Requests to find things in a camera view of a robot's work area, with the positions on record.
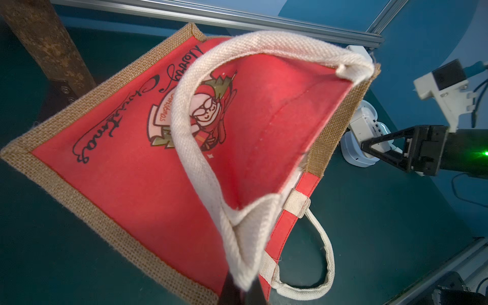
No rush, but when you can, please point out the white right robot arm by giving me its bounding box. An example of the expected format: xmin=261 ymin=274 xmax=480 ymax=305
xmin=360 ymin=125 xmax=487 ymax=179

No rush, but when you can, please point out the red burlap canvas bag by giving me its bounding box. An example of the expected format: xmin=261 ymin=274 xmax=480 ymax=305
xmin=1 ymin=24 xmax=380 ymax=304

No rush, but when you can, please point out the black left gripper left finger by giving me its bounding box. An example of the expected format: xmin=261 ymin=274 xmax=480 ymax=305
xmin=217 ymin=272 xmax=244 ymax=305

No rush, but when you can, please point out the pink cherry blossom tree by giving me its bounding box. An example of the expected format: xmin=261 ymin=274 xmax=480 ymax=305
xmin=0 ymin=0 xmax=98 ymax=123

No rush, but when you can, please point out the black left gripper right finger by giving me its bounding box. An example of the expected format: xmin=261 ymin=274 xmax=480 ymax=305
xmin=245 ymin=278 xmax=268 ymax=305

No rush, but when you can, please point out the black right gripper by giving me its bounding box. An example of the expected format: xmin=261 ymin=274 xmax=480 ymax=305
xmin=360 ymin=125 xmax=449 ymax=176

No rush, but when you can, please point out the white rectangular alarm clock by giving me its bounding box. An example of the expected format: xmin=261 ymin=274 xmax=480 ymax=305
xmin=348 ymin=100 xmax=391 ymax=147

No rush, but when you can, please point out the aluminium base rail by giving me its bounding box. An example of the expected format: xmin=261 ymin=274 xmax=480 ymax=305
xmin=385 ymin=238 xmax=487 ymax=304

